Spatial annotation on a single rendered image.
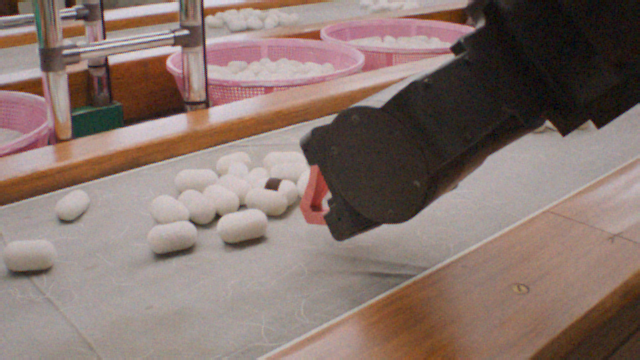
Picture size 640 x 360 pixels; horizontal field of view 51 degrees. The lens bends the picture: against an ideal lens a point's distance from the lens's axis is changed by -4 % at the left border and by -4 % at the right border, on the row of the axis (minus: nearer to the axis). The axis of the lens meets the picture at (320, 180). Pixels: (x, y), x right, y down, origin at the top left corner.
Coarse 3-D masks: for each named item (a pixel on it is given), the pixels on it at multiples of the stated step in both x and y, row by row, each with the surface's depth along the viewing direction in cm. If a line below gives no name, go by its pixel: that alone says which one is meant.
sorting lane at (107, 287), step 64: (64, 192) 58; (128, 192) 58; (512, 192) 58; (576, 192) 58; (0, 256) 47; (64, 256) 47; (128, 256) 48; (192, 256) 48; (256, 256) 48; (320, 256) 48; (384, 256) 48; (448, 256) 48; (0, 320) 40; (64, 320) 40; (128, 320) 40; (192, 320) 40; (256, 320) 40; (320, 320) 40
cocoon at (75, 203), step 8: (72, 192) 53; (80, 192) 53; (64, 200) 52; (72, 200) 52; (80, 200) 53; (88, 200) 54; (56, 208) 52; (64, 208) 52; (72, 208) 52; (80, 208) 53; (64, 216) 52; (72, 216) 52
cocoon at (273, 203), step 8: (256, 192) 53; (264, 192) 53; (272, 192) 53; (248, 200) 53; (256, 200) 53; (264, 200) 53; (272, 200) 53; (280, 200) 53; (256, 208) 53; (264, 208) 53; (272, 208) 53; (280, 208) 53
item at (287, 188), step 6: (264, 180) 55; (288, 180) 55; (258, 186) 55; (282, 186) 54; (288, 186) 54; (294, 186) 55; (282, 192) 54; (288, 192) 54; (294, 192) 55; (288, 198) 54; (294, 198) 55; (288, 204) 55
